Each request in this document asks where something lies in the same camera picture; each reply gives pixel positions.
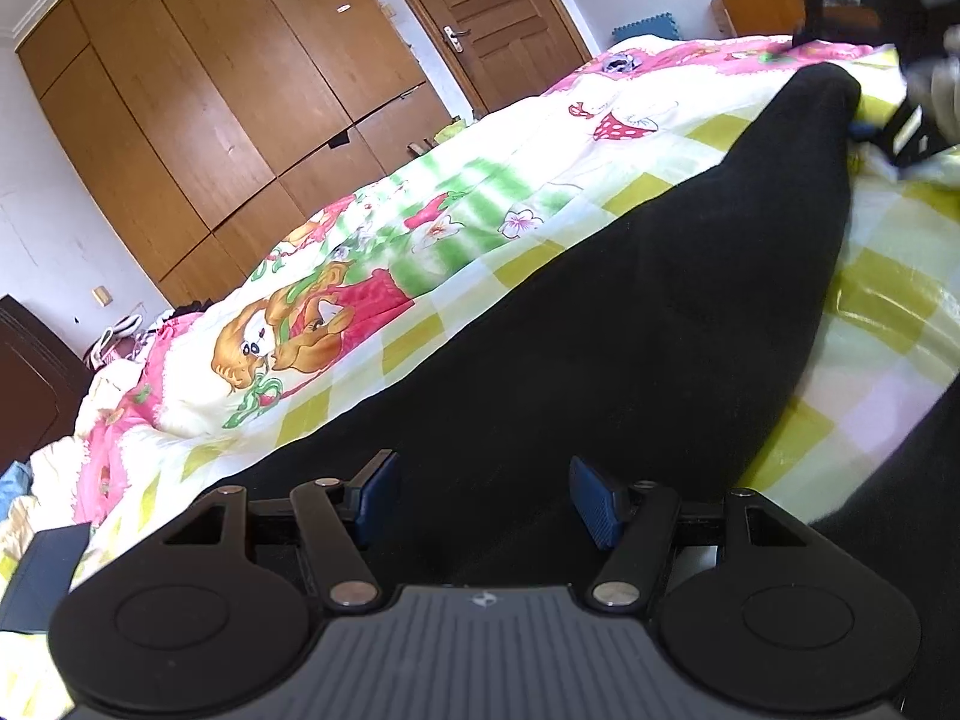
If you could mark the black pants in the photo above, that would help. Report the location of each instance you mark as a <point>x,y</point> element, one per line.
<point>600,330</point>

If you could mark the dark brown headboard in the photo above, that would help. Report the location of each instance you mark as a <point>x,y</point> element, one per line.
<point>34,382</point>

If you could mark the white striped bag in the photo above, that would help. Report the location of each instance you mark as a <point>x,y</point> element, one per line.
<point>112,341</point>

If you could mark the printed checkered blanket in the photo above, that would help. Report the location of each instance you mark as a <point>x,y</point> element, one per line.
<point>495,187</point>

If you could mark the wooden wardrobe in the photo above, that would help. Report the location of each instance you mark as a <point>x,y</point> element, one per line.
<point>210,90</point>

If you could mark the wooden door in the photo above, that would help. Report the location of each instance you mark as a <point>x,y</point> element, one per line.
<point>487,7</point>

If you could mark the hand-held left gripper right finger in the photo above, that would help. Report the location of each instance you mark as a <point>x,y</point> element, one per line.
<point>592,502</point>

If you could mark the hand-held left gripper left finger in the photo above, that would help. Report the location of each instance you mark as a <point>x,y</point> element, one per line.
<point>379,495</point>

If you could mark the blue foam mat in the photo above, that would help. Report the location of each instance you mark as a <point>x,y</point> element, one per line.
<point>645,31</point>

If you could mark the light blue cloth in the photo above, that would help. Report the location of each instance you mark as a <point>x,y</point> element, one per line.
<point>13,491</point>

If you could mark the black cloth in wardrobe door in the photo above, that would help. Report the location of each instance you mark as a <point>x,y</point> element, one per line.
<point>339,140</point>

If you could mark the small brown block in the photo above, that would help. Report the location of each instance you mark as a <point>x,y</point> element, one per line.
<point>100,295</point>

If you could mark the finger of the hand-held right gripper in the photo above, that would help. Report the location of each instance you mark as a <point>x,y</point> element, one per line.
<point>911,136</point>

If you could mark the dark blue notebook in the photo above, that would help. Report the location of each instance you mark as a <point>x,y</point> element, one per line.
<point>45,577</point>

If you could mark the dark clothes pile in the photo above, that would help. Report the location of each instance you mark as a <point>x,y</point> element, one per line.
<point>191,309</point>

